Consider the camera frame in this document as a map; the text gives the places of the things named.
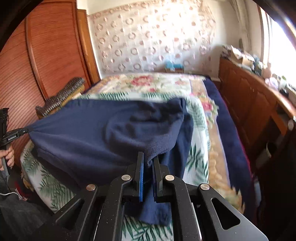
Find navy blue bed sheet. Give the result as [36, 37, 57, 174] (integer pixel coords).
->
[204, 76, 256, 222]

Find palm leaf blanket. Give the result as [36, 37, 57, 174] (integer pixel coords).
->
[21, 92, 210, 240]

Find floral quilt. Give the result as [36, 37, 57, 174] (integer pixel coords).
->
[82, 73, 245, 212]

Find blue tissue box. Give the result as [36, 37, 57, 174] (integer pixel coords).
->
[165, 61, 184, 73]

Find long wooden cabinet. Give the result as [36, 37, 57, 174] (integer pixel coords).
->
[218, 58, 295, 170]

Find navy printed t-shirt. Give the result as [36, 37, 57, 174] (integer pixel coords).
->
[29, 98, 193, 225]

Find person's left hand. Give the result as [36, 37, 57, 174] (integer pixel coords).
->
[0, 145, 15, 171]

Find pink jug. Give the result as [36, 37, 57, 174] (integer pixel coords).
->
[262, 62, 272, 79]

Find navy circle-pattern folded fabric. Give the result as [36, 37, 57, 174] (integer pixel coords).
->
[35, 77, 85, 119]

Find wooden louvered wardrobe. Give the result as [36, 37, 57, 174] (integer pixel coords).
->
[0, 0, 101, 167]

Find window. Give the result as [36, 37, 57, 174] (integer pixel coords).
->
[258, 7, 295, 88]

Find cardboard box on cabinet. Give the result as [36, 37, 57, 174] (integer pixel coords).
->
[229, 45, 255, 68]

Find circle-pattern sheer curtain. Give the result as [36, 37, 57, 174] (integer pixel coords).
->
[89, 1, 216, 75]

